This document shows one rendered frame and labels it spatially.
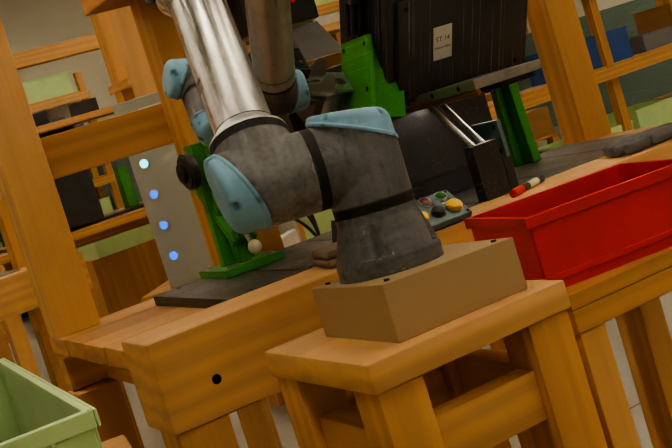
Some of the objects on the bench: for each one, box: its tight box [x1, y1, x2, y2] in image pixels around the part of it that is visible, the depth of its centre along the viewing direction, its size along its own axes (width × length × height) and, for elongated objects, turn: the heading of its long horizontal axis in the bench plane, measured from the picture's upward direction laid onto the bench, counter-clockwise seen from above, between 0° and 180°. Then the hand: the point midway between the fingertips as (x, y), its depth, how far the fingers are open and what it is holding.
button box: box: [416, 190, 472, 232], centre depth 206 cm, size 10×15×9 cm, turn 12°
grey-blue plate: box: [470, 119, 519, 190], centre depth 230 cm, size 10×2×14 cm, turn 102°
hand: (335, 88), depth 231 cm, fingers closed on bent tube, 3 cm apart
